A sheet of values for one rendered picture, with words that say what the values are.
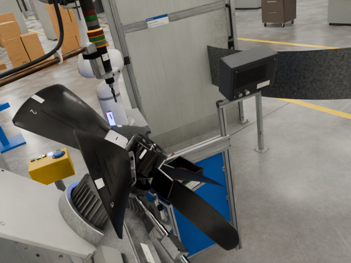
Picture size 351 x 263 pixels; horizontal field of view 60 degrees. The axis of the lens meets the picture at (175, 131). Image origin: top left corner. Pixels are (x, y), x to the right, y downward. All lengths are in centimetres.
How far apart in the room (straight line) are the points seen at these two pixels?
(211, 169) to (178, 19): 164
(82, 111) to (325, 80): 202
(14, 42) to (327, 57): 722
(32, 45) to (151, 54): 593
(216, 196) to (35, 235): 118
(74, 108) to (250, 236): 161
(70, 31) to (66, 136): 829
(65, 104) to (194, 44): 218
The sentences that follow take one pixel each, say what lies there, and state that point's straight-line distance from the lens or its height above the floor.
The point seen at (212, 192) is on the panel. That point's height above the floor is 53.
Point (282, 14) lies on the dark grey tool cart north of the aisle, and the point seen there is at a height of 29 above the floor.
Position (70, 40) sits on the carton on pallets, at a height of 42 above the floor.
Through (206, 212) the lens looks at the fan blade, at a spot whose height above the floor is 111.
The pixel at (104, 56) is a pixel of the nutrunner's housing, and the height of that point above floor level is 149.
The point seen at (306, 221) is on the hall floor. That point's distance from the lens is 233.
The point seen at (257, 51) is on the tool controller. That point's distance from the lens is 154.
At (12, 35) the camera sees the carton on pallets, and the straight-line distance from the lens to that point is 843.
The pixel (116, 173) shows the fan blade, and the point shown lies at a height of 130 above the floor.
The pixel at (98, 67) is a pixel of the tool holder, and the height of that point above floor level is 147.
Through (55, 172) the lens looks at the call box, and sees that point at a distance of 134.
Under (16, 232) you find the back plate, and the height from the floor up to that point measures 123.
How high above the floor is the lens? 167
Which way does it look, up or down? 28 degrees down
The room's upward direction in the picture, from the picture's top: 12 degrees counter-clockwise
